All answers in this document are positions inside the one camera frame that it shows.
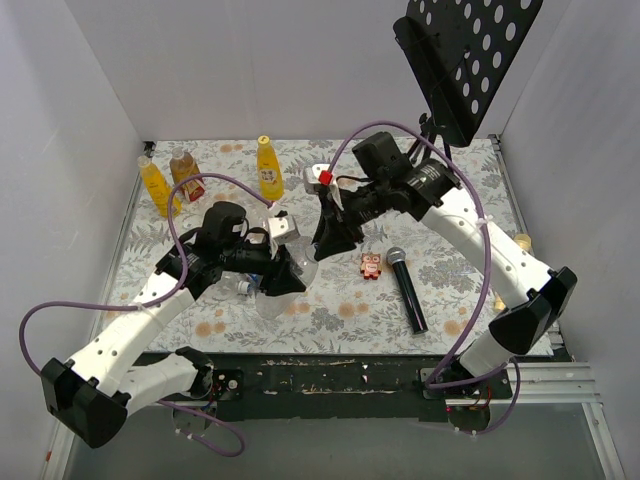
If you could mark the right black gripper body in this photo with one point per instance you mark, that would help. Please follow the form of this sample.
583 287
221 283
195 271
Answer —
338 212

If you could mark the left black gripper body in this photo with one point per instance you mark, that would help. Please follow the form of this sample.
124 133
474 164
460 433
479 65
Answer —
272 266

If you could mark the clear crushed plastic bottle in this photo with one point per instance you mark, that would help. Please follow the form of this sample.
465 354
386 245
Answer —
305 267

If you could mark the brown tea bottle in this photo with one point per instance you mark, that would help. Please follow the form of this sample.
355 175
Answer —
182 166

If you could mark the yellow honey pomelo bottle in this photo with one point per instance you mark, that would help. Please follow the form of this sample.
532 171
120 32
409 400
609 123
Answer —
158 188

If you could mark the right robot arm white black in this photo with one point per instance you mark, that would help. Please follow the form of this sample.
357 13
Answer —
436 194

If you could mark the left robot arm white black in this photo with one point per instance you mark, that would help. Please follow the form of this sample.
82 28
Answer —
96 389

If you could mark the blue label crushed water bottle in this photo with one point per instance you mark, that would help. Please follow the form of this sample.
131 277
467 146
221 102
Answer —
234 284

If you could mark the tall yellow juice bottle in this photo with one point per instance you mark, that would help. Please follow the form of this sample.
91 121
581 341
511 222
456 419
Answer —
268 170

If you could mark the red owl wooden block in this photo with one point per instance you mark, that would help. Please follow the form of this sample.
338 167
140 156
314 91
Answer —
370 267

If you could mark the black silver microphone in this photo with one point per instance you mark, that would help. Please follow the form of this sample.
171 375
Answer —
396 258

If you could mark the floral patterned table mat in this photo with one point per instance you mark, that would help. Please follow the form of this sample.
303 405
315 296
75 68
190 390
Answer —
341 312

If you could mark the black front base bar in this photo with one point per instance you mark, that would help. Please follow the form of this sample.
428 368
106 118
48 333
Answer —
279 386

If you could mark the beige cone object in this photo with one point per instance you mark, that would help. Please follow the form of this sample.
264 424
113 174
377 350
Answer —
525 243

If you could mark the black perforated music stand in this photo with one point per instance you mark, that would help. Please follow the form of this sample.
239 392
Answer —
459 53

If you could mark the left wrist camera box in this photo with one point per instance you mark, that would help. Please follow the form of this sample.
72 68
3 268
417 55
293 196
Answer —
283 229

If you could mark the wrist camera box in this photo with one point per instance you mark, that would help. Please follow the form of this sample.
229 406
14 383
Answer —
317 176
283 229

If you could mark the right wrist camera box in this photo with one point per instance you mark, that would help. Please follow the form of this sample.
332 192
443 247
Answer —
317 176

